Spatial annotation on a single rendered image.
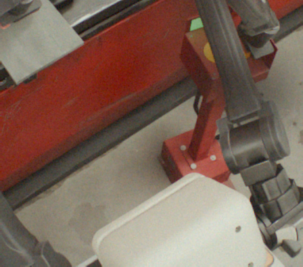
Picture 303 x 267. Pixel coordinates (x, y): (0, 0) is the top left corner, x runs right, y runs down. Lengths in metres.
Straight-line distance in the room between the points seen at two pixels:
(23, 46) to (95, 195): 1.02
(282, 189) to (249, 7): 0.51
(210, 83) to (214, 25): 0.61
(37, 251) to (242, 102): 0.42
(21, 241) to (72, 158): 1.47
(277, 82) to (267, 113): 1.61
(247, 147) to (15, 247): 0.41
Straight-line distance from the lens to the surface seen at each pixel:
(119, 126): 2.48
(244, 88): 1.13
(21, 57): 1.49
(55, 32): 1.52
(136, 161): 2.47
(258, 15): 1.54
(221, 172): 2.36
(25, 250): 0.97
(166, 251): 0.89
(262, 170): 1.11
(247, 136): 1.11
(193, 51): 1.79
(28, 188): 2.38
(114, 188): 2.42
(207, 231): 0.91
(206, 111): 2.07
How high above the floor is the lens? 2.23
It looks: 60 degrees down
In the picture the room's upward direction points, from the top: 9 degrees clockwise
